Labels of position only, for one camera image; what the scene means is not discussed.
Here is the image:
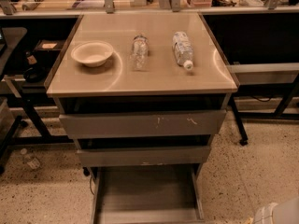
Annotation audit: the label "grey bottom drawer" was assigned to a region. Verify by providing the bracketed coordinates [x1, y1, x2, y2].
[91, 164, 204, 224]

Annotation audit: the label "grey drawer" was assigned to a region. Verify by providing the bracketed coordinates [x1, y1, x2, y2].
[91, 164, 204, 224]
[78, 146, 211, 167]
[59, 110, 226, 139]

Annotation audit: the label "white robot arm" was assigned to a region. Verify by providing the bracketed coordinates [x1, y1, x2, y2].
[252, 197, 299, 224]

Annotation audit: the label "grey drawer cabinet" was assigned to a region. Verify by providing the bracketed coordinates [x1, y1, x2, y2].
[43, 11, 241, 224]

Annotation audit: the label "grey top drawer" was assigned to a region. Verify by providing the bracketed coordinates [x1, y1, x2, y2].
[59, 110, 226, 139]

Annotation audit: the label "grey middle drawer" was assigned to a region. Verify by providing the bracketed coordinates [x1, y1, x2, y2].
[78, 146, 211, 167]

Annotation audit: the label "clear empty plastic bottle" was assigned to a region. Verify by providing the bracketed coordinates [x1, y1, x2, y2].
[130, 34, 149, 71]

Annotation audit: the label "white labelled water bottle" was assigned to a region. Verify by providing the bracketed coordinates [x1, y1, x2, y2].
[172, 32, 193, 71]

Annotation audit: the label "white paper bowl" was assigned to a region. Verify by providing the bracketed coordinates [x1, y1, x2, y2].
[71, 41, 114, 68]

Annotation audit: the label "black headphones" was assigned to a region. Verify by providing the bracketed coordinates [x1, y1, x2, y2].
[23, 66, 47, 83]

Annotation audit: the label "black box with label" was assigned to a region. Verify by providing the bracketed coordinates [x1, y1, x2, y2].
[35, 40, 64, 50]

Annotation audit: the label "plastic bottle on floor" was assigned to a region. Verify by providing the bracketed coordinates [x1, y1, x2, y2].
[21, 148, 41, 170]

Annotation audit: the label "black desk frame left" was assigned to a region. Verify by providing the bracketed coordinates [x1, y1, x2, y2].
[0, 26, 74, 175]

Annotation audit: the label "black desk frame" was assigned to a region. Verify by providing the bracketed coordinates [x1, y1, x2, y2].
[0, 26, 74, 175]
[228, 63, 299, 146]

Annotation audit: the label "black desk frame right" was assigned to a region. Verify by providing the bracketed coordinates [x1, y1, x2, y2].
[228, 63, 299, 146]

